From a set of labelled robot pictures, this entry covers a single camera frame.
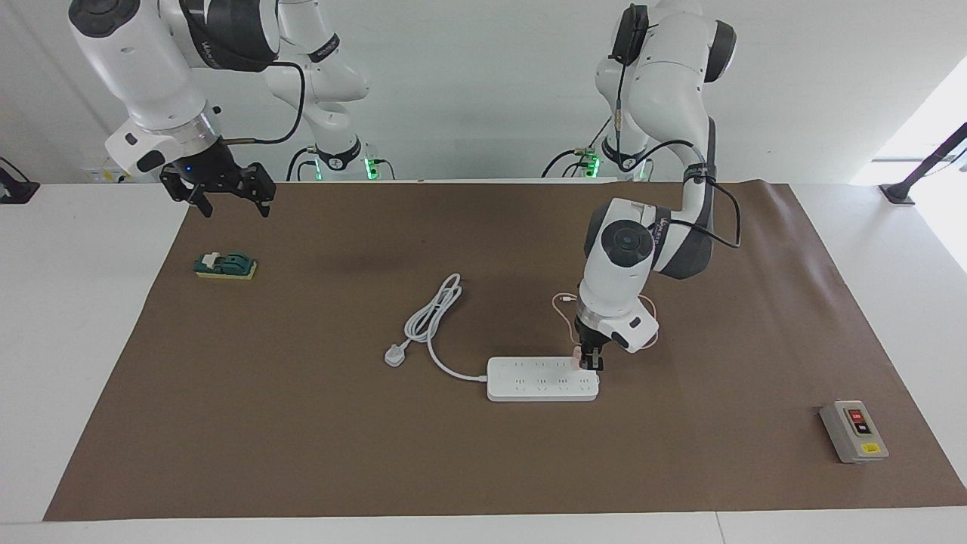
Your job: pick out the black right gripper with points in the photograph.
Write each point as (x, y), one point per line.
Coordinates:
(205, 168)

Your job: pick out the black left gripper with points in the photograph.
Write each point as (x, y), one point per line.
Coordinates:
(589, 335)

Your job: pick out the pink charger block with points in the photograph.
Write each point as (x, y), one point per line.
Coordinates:
(577, 353)

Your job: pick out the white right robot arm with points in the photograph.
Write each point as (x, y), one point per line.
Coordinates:
(143, 60)

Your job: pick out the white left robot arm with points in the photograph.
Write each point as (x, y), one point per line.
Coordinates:
(619, 264)

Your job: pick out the white power strip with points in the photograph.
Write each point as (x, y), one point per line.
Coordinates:
(540, 381)

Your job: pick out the brown table mat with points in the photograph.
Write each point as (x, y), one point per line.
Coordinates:
(302, 453)

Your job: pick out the black angled stand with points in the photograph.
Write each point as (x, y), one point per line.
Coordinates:
(903, 190)

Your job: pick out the green knife switch yellow base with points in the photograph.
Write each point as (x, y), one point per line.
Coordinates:
(225, 266)

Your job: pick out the white wall outlet box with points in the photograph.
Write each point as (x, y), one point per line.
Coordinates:
(106, 175)

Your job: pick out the black clamp mount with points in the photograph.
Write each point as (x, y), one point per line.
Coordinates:
(15, 189)

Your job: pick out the grey on off switch box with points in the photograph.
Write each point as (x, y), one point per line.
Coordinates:
(854, 432)

